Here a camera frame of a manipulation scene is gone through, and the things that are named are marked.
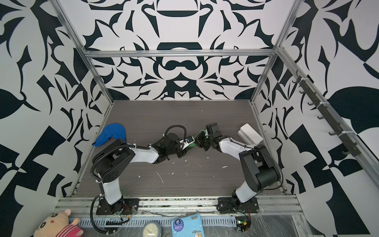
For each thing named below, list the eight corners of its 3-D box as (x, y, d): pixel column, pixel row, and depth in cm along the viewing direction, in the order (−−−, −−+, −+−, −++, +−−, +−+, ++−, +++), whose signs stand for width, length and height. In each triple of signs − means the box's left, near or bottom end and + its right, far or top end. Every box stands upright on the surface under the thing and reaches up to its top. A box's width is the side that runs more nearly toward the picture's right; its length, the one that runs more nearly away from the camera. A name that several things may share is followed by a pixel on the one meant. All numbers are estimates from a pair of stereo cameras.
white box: (250, 151, 99) (255, 143, 90) (235, 135, 106) (239, 126, 98) (258, 146, 101) (264, 138, 93) (243, 131, 109) (247, 122, 100)
